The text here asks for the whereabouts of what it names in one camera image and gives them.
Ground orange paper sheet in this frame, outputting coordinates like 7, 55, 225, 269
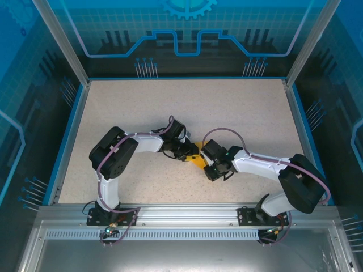
185, 139, 212, 171

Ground grey sheet metal tray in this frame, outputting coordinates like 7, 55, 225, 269
16, 219, 363, 272

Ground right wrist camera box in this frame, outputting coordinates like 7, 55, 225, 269
200, 152, 216, 168

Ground aluminium mounting rail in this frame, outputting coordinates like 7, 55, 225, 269
38, 202, 340, 227

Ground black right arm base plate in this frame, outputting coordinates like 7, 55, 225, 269
237, 206, 289, 227

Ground slotted grey cable duct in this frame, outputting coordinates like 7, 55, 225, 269
45, 229, 260, 239

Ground right cable connector plug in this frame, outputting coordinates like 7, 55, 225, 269
264, 226, 285, 236

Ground cable connector plug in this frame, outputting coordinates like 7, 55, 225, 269
264, 226, 285, 236
104, 222, 119, 236

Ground aluminium table side rail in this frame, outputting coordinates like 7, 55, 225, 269
282, 80, 336, 206
47, 80, 91, 206

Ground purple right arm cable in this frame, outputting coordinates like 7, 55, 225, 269
201, 127, 332, 245

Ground left cable connector plug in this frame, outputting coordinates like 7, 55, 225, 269
104, 222, 119, 236

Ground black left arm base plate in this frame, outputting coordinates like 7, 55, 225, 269
86, 207, 138, 227

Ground aluminium frame post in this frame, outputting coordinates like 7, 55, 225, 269
285, 0, 343, 87
32, 0, 91, 87

